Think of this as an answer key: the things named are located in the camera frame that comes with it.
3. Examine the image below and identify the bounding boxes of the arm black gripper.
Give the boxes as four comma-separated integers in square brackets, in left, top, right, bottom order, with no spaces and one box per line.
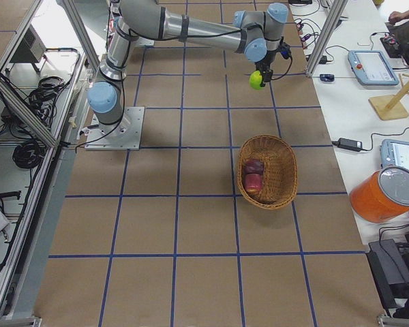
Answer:
[255,39,292,84]

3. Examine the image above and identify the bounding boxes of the green apple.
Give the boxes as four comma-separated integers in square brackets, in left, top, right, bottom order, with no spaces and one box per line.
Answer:
[249,70,265,90]

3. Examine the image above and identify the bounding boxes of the dark red apple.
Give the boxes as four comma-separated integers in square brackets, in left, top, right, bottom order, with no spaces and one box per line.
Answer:
[243,159,264,175]

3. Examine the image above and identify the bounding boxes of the red apple yellow top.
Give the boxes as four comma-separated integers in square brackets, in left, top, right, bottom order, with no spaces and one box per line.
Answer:
[243,173,262,193]

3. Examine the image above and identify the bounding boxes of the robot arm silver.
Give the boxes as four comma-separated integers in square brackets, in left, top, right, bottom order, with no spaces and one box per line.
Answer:
[87,1,291,142]

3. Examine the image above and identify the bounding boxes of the brown wicker basket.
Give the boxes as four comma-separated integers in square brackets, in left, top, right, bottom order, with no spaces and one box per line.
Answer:
[237,135,298,210]

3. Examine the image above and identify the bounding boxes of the small blue device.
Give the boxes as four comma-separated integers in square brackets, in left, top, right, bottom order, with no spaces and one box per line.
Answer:
[319,74,335,82]

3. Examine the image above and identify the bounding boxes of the blue teach pendant far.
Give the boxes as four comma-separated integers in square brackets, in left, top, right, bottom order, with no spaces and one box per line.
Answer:
[347,50,399,86]

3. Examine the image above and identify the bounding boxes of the blue teach pendant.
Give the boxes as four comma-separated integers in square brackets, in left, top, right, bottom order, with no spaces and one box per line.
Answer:
[380,139,409,170]
[347,50,399,86]

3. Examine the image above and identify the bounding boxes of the black power adapter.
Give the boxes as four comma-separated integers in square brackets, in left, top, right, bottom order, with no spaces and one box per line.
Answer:
[332,138,363,152]

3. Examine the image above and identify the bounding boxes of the wooden stand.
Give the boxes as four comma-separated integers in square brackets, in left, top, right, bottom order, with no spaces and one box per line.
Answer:
[368,81,409,121]

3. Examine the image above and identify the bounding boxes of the blue teach pendant near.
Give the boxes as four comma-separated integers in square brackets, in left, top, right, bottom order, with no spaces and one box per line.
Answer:
[380,139,409,170]

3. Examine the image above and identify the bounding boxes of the orange bucket grey lid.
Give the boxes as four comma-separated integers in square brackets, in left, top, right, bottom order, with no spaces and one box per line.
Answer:
[350,166,409,223]

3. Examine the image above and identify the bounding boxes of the aluminium frame post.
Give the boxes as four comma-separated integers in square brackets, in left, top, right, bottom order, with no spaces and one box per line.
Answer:
[305,0,348,77]

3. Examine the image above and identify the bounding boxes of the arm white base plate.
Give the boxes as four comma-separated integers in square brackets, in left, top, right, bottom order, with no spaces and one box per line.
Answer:
[85,107,145,151]

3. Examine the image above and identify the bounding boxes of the coiled black cables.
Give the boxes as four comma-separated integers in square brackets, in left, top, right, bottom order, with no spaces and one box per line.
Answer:
[12,138,46,170]

